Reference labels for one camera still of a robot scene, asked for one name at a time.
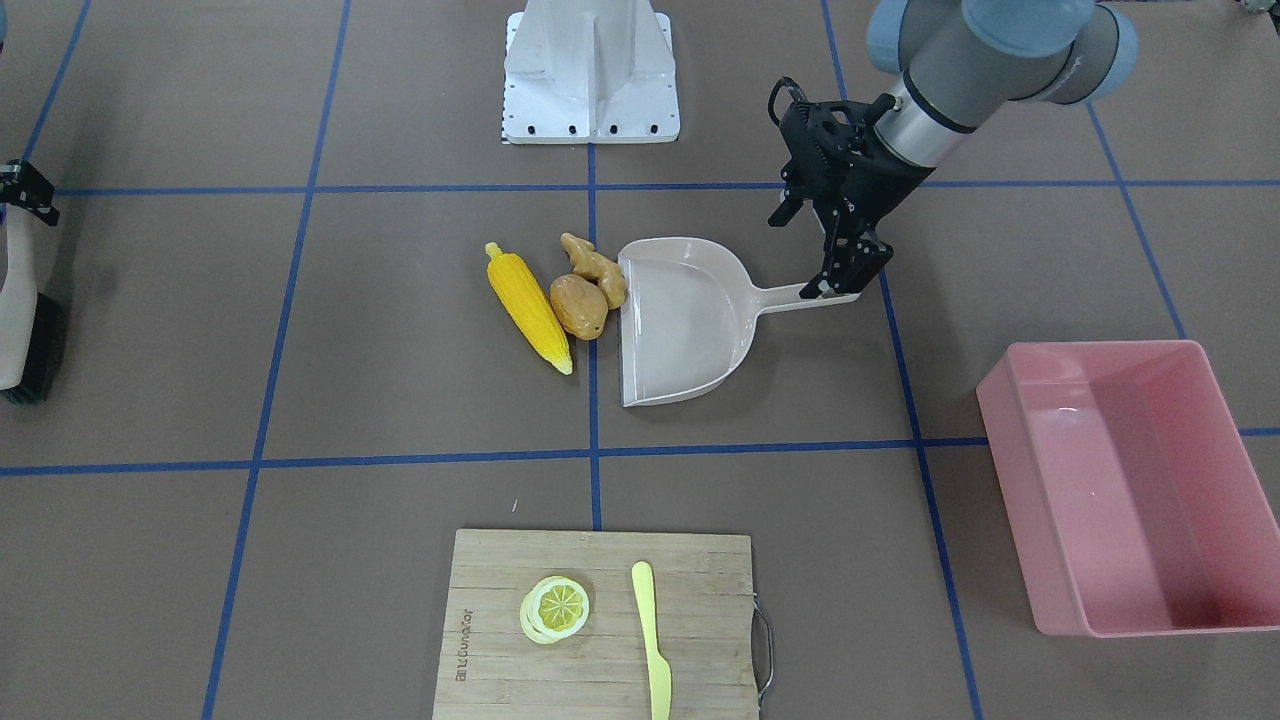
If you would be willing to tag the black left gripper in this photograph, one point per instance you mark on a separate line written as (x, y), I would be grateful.
(884, 187)

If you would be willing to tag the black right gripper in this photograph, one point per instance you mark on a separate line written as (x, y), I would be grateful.
(27, 184)

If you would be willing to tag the beige brush with black bristles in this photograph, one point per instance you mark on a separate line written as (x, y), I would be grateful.
(34, 325)

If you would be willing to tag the beige plastic dustpan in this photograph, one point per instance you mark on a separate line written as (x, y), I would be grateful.
(690, 317)

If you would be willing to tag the tan toy ginger root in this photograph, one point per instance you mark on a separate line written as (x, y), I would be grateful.
(605, 273)

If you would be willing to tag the brown toy potato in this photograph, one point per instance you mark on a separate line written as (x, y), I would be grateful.
(579, 305)

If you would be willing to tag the yellow toy corn cob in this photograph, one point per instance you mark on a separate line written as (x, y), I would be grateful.
(528, 305)

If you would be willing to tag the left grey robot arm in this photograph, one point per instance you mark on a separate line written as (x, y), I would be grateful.
(956, 63)

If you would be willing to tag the pink plastic bin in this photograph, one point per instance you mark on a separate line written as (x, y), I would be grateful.
(1134, 506)

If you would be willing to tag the yellow toy lemon slice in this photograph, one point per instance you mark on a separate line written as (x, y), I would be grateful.
(555, 609)

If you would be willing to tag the yellow plastic knife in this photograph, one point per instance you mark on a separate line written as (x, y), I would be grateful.
(660, 676)

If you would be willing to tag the bamboo cutting board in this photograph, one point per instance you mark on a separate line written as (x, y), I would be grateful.
(704, 619)

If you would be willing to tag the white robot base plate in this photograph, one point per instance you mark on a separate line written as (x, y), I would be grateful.
(580, 72)

